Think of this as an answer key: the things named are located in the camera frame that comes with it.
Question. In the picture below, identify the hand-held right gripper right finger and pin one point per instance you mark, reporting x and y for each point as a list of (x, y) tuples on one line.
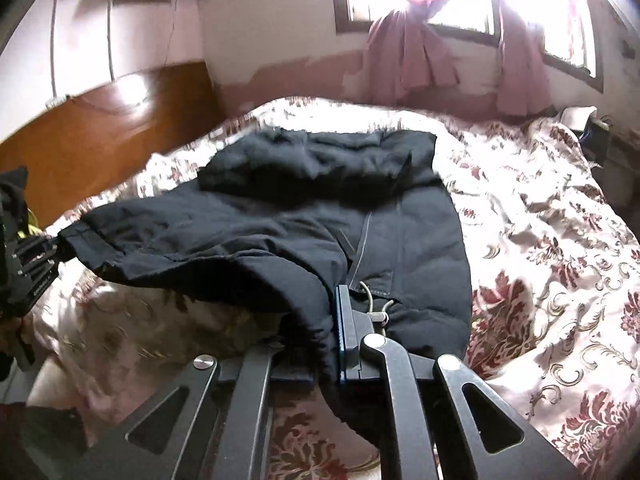
[(340, 330)]

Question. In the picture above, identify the dark cloth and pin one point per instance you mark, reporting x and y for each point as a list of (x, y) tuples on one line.
[(12, 185)]

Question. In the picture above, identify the yellow-green item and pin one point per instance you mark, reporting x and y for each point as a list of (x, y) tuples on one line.
[(31, 227)]

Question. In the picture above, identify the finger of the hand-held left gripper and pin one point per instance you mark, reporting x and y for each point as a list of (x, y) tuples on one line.
[(40, 267), (37, 249)]

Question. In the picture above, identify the brown framed window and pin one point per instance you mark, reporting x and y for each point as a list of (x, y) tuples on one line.
[(345, 15)]

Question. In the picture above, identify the blue item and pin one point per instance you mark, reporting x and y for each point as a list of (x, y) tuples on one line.
[(586, 135)]

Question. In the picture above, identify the white item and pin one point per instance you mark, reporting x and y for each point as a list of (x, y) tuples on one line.
[(577, 116)]

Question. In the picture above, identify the floral bed blanket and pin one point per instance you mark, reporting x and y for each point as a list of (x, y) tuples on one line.
[(525, 210)]

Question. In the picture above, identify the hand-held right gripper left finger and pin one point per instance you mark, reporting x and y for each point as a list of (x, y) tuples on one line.
[(250, 395)]

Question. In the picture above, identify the pink curtain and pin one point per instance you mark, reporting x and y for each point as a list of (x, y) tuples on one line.
[(520, 70), (400, 60)]

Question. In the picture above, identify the white power socket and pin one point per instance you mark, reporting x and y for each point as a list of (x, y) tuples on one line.
[(56, 101)]

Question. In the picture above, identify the side table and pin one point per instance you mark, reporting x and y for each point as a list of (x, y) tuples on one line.
[(617, 160)]

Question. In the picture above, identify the black padded jacket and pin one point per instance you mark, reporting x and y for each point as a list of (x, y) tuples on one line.
[(250, 240)]

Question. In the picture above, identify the wooden headboard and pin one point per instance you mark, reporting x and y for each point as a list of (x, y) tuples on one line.
[(100, 130)]

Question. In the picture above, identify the white wall pipe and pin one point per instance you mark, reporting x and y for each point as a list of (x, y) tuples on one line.
[(56, 35), (112, 35)]

